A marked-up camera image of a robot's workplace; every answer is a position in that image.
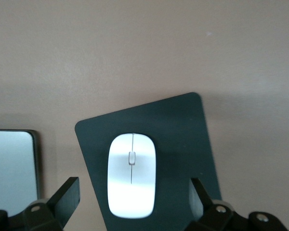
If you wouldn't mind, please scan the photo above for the black mouse pad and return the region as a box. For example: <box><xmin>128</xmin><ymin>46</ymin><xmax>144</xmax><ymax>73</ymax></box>
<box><xmin>74</xmin><ymin>91</ymin><xmax>223</xmax><ymax>231</ymax></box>

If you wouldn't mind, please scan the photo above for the white computer mouse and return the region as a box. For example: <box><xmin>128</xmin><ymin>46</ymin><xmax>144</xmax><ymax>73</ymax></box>
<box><xmin>107</xmin><ymin>133</ymin><xmax>156</xmax><ymax>219</ymax></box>

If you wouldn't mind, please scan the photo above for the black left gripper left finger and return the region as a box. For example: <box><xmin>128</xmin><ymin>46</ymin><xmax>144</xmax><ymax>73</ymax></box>
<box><xmin>0</xmin><ymin>177</ymin><xmax>81</xmax><ymax>231</ymax></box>

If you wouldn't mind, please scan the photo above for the silver closed laptop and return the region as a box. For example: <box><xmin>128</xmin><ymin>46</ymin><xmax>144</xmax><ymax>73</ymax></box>
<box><xmin>0</xmin><ymin>129</ymin><xmax>41</xmax><ymax>217</ymax></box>

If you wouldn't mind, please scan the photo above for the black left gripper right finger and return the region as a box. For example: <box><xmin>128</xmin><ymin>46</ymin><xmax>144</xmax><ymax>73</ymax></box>
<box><xmin>183</xmin><ymin>178</ymin><xmax>287</xmax><ymax>231</ymax></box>

